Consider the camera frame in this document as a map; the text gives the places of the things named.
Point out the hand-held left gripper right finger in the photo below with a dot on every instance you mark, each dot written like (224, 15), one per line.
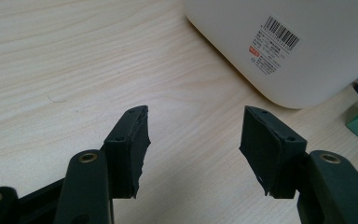
(267, 149)

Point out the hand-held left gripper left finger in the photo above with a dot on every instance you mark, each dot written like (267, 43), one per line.
(127, 155)

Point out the white plastic bin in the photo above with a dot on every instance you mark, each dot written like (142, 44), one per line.
(236, 31)

